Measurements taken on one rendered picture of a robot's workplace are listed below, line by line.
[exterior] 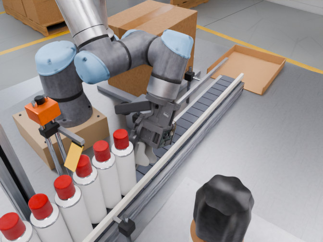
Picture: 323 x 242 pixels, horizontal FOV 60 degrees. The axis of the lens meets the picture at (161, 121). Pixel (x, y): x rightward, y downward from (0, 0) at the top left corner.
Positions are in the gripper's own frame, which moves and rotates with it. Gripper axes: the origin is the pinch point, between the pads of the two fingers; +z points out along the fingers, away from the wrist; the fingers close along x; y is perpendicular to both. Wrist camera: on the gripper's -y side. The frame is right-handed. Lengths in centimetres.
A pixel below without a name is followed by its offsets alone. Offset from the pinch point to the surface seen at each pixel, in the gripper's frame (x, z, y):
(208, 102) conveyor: 39.8, -16.6, 0.3
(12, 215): -32.8, 1.5, -0.2
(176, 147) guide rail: 13.0, -5.1, 4.8
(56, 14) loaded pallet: 190, -27, -280
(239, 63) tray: 79, -34, -5
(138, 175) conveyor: 4.0, 4.0, 0.5
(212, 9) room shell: 361, -100, -155
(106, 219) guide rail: -11.8, 9.1, 4.5
